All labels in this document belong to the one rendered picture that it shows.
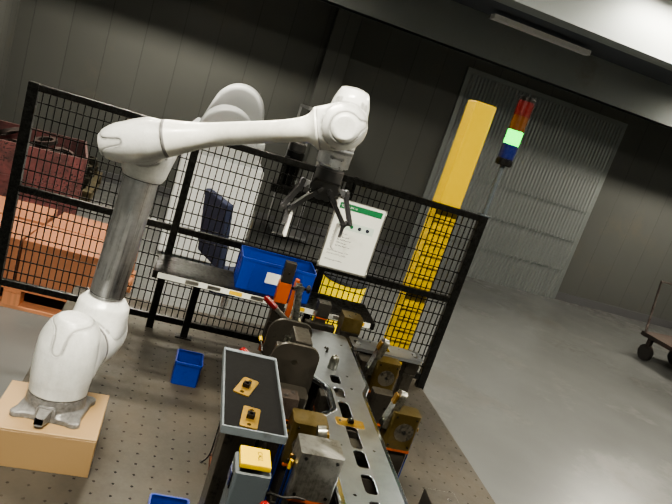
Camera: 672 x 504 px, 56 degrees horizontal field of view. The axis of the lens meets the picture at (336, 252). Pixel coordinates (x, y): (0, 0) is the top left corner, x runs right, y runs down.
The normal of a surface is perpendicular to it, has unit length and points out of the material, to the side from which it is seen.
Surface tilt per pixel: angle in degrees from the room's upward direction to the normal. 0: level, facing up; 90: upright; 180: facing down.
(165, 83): 90
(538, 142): 90
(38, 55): 90
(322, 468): 90
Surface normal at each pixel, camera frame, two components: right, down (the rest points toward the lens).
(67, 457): 0.19, 0.29
